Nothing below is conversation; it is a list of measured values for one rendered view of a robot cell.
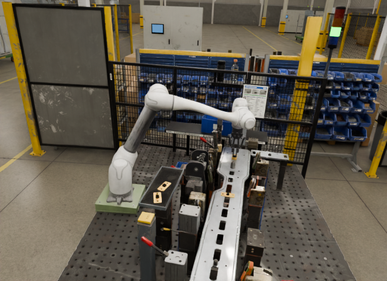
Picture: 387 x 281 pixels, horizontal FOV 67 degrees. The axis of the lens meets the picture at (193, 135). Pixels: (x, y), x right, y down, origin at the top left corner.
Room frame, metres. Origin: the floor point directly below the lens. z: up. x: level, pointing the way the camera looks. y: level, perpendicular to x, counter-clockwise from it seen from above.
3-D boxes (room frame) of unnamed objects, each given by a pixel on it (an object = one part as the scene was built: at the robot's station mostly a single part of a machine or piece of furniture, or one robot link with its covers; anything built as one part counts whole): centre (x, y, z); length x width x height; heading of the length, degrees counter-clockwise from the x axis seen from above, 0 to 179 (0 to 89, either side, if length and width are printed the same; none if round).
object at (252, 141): (2.16, -0.49, 0.88); 0.08 x 0.08 x 0.36; 79
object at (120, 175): (1.76, 0.51, 0.92); 0.18 x 0.16 x 0.22; 9
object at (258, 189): (1.49, -0.41, 0.87); 0.12 x 0.09 x 0.35; 79
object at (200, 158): (1.60, -0.04, 0.94); 0.18 x 0.13 x 0.49; 169
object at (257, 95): (2.44, -0.52, 1.30); 0.23 x 0.02 x 0.31; 79
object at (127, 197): (1.73, 0.51, 0.79); 0.22 x 0.18 x 0.06; 8
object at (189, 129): (2.38, -0.20, 1.02); 0.90 x 0.22 x 0.03; 79
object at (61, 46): (3.65, 1.63, 1.00); 1.34 x 0.14 x 2.00; 87
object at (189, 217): (1.17, 0.00, 0.90); 0.13 x 0.10 x 0.41; 79
